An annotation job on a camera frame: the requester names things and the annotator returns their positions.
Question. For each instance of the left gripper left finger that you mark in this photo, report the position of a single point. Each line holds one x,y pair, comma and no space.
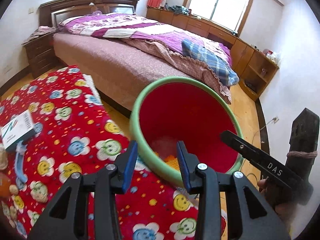
66,215

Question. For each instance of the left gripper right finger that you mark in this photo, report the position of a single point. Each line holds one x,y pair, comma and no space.
249,216

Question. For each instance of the blue plastic razor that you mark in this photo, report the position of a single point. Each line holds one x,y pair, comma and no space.
19,157

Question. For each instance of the red green trash bin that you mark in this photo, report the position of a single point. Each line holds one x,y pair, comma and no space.
174,109

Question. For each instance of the right hand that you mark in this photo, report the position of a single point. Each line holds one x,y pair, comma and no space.
280,201

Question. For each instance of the red smiley flower blanket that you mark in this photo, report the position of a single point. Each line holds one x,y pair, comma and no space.
74,133

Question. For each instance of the peanut shell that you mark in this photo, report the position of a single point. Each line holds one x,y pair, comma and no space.
13,189

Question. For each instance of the long wooden window cabinet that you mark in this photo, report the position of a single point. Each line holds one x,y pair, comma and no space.
252,66

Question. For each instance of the blue plaid pillow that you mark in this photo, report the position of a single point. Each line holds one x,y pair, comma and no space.
219,66

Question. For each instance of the white blue cardboard box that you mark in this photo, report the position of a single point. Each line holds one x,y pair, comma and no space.
21,128

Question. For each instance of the purple floral quilt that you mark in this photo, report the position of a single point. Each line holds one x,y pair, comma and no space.
118,25

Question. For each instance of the wooden bed with mattress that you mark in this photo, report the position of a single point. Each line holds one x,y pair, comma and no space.
121,67

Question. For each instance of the window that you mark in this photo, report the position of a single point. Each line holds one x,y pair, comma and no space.
229,14

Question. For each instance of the dark wooden nightstand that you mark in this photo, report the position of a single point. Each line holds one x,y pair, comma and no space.
40,50

